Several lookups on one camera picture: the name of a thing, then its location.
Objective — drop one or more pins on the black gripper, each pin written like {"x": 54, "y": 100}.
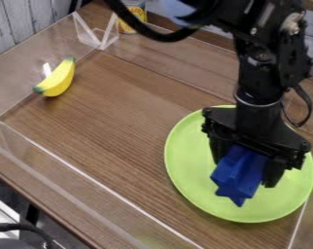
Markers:
{"x": 260, "y": 131}

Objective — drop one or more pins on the blue star-shaped block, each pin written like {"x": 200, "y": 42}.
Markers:
{"x": 237, "y": 174}

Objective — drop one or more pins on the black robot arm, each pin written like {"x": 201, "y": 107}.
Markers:
{"x": 268, "y": 30}

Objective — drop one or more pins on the green round plate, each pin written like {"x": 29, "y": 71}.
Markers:
{"x": 189, "y": 165}

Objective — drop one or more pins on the yellow toy banana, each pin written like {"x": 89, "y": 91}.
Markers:
{"x": 55, "y": 84}

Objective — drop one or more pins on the yellow blue labelled can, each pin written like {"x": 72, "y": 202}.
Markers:
{"x": 132, "y": 16}

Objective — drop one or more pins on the clear acrylic front wall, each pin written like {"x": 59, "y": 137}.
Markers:
{"x": 101, "y": 217}

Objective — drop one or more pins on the clear acrylic corner bracket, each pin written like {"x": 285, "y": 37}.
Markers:
{"x": 98, "y": 38}

